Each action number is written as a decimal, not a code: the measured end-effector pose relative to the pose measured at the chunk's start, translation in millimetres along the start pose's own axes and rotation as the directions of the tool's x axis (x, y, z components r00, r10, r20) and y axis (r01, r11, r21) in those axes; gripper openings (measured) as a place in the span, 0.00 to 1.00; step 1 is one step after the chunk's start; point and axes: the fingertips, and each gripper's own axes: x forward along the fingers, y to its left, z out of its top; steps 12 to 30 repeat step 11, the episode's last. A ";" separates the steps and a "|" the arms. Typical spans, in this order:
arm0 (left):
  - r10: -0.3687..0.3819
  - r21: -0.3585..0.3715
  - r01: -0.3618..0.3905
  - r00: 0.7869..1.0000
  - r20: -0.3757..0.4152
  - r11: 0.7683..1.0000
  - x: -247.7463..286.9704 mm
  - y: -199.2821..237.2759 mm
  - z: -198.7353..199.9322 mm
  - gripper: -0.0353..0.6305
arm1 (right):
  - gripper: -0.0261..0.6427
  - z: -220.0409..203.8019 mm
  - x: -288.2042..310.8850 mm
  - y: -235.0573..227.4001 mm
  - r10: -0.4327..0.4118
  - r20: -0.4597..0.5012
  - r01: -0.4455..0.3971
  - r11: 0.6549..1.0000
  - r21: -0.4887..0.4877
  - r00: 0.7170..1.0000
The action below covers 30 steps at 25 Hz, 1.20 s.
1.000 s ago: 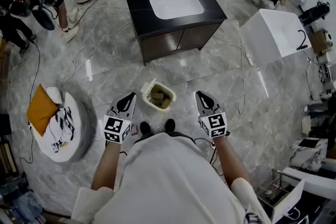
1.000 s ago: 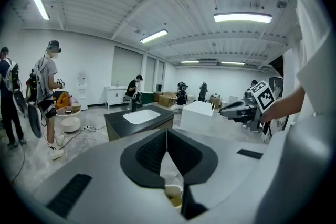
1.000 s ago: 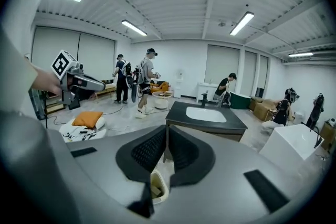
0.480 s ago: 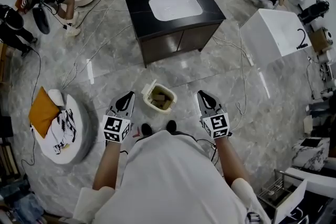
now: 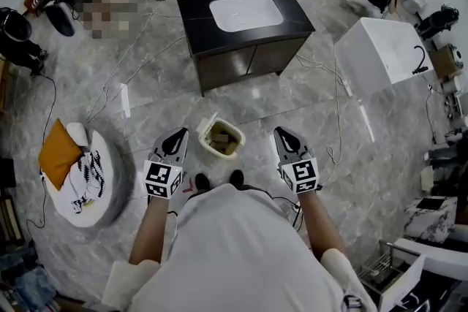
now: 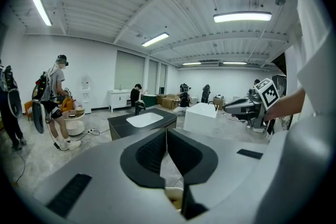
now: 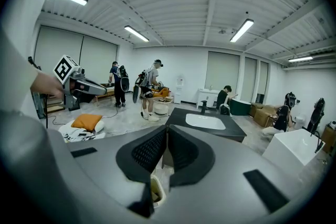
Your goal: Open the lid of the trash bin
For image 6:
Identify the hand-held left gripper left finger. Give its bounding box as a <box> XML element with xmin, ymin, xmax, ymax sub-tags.
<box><xmin>120</xmin><ymin>129</ymin><xmax>168</xmax><ymax>189</ymax></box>

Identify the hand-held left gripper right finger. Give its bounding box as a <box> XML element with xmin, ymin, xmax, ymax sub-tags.
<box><xmin>168</xmin><ymin>129</ymin><xmax>219</xmax><ymax>186</ymax></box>

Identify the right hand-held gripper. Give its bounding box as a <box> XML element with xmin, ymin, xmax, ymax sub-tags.
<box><xmin>224</xmin><ymin>78</ymin><xmax>280</xmax><ymax>133</ymax></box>

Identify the cream lidded trash bin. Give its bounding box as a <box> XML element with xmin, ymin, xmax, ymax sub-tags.
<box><xmin>163</xmin><ymin>186</ymin><xmax>184</xmax><ymax>212</ymax></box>

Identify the person's right forearm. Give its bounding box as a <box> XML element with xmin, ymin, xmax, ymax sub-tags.
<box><xmin>280</xmin><ymin>88</ymin><xmax>307</xmax><ymax>116</ymax></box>

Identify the person's right hand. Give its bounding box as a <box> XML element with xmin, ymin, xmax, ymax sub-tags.
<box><xmin>265</xmin><ymin>102</ymin><xmax>287</xmax><ymax>122</ymax></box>

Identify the dark wooden vanity cabinet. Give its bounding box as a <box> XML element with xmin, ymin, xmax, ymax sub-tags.
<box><xmin>107</xmin><ymin>109</ymin><xmax>178</xmax><ymax>141</ymax></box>

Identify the black backpack rig on stand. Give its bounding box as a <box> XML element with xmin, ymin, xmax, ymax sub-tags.
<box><xmin>201</xmin><ymin>83</ymin><xmax>212</xmax><ymax>104</ymax></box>

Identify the white sink basin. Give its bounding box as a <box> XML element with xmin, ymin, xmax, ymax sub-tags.
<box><xmin>125</xmin><ymin>112</ymin><xmax>164</xmax><ymax>128</ymax></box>

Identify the black vanity faucet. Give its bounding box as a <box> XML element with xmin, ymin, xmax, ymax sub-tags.
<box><xmin>134</xmin><ymin>101</ymin><xmax>146</xmax><ymax>116</ymax></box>

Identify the green bathtub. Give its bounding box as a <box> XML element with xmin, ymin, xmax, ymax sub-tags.
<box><xmin>143</xmin><ymin>94</ymin><xmax>158</xmax><ymax>109</ymax></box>

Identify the white vanity cabinet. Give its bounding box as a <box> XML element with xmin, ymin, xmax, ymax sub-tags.
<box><xmin>108</xmin><ymin>89</ymin><xmax>132</xmax><ymax>113</ymax></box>

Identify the grey roller blind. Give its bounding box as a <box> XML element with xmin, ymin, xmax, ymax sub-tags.
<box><xmin>149</xmin><ymin>59</ymin><xmax>159</xmax><ymax>95</ymax></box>
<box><xmin>117</xmin><ymin>50</ymin><xmax>146</xmax><ymax>91</ymax></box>
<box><xmin>160</xmin><ymin>63</ymin><xmax>167</xmax><ymax>94</ymax></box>

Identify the white water dispenser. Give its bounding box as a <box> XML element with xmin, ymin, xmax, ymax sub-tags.
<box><xmin>80</xmin><ymin>76</ymin><xmax>93</xmax><ymax>115</ymax></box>

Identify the operator in white shirt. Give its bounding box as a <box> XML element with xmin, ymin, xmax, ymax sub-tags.
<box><xmin>285</xmin><ymin>0</ymin><xmax>336</xmax><ymax>140</ymax></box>

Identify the orange sofa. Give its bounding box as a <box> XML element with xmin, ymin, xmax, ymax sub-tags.
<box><xmin>24</xmin><ymin>101</ymin><xmax>35</xmax><ymax>122</ymax></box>

